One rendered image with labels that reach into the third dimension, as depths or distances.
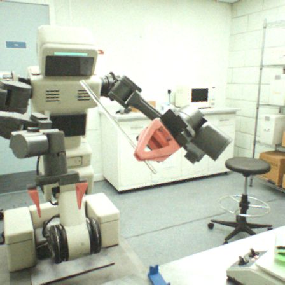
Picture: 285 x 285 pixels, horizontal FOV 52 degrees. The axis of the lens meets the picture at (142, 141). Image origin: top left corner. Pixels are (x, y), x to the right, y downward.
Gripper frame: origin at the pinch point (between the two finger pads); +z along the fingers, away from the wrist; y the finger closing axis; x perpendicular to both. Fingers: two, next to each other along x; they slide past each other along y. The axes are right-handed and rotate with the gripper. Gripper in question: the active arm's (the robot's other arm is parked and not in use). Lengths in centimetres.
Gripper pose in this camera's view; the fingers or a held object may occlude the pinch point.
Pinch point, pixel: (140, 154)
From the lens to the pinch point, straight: 46.9
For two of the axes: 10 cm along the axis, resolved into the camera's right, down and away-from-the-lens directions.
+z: -5.4, 3.7, -7.5
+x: -6.3, -7.8, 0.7
